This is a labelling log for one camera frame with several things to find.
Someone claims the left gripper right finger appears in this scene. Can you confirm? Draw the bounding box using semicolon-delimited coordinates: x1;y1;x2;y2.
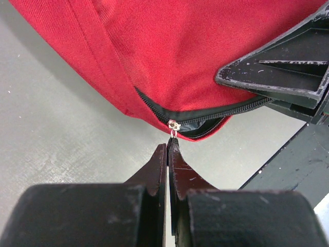
167;138;328;246

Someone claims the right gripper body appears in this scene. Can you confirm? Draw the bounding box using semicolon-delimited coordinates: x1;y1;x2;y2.
267;86;328;126

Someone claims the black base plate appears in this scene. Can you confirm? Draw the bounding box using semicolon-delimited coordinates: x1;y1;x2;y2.
240;125;328;207

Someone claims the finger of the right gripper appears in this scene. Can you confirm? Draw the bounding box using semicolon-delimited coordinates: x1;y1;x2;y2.
215;3;328;109

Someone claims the red student backpack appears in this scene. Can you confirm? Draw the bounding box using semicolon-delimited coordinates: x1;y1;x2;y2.
12;1;324;141

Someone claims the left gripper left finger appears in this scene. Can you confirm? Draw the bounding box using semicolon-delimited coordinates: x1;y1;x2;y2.
1;144;167;246

